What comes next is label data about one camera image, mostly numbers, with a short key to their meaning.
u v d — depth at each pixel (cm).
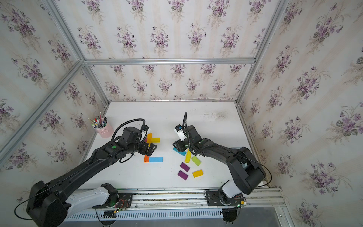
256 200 73
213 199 73
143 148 70
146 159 88
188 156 89
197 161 87
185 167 84
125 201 72
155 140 95
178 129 78
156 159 87
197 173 82
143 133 66
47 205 37
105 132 92
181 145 77
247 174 44
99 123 93
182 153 91
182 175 82
